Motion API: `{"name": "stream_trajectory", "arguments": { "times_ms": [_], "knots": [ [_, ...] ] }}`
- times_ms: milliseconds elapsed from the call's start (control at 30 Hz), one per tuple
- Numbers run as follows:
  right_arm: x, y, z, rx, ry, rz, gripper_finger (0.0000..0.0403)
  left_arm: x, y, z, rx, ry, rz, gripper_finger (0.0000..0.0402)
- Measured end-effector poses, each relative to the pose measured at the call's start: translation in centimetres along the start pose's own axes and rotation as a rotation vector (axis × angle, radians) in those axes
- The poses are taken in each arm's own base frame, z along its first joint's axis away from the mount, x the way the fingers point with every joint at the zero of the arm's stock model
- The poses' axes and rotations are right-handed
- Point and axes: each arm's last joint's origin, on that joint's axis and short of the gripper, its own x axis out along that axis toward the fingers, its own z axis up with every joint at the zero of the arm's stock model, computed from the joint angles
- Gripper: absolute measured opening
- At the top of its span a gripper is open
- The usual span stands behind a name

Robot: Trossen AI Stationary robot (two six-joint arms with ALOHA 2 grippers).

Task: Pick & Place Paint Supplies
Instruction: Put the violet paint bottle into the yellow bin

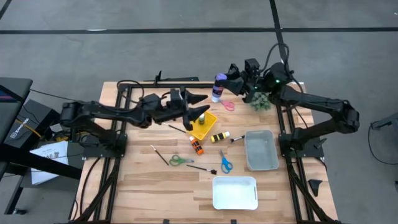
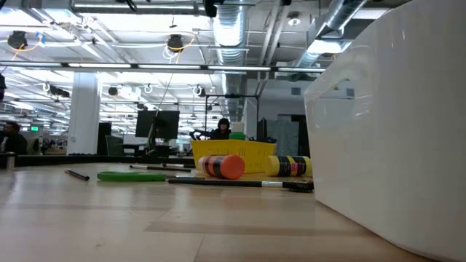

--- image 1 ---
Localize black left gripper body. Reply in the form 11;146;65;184
154;86;194;132

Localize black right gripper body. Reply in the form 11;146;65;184
238;70;261;104

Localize thin black paintbrush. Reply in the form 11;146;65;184
150;144;170;166
161;122;187;134

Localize yellow plastic basket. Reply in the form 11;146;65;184
186;110;218;141

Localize purple paint bottle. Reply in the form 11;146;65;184
211;73;228;103

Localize pink scissors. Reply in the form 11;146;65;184
219;99;236;112

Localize yellow paint bottle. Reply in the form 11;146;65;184
210;131;231;144

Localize orange paint bottle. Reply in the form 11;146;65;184
189;136;205;156

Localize green scissors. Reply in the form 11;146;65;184
169;154;195;167

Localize long wide-bristle black paintbrush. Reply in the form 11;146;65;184
186;164;218;175

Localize blue scissors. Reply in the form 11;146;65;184
218;149;233;174

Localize green artificial plant ball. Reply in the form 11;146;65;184
250;91;272;112

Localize grey plastic bin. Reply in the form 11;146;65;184
244;129;280;172

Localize white plastic bin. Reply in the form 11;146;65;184
212;175;259;210

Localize white paper sheet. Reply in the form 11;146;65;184
29;140;70;185

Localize black stand base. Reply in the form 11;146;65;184
369;112;398;131

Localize black box with white logo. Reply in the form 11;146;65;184
2;99;60;149

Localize black desk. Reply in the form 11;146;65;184
0;77;83;216

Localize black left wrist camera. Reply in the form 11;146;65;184
169;88;183;108

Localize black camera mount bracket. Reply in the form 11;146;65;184
144;70;200;86

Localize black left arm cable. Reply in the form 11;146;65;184
116;79;146;106

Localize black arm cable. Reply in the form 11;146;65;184
260;42;307;97
116;79;146;106

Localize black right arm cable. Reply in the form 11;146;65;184
260;42;307;97

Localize black floor cable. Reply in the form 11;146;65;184
79;157;101;218
368;123;398;166

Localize black plastic bracket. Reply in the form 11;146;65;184
307;179;323;197

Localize yellow cable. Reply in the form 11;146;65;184
15;119;42;138

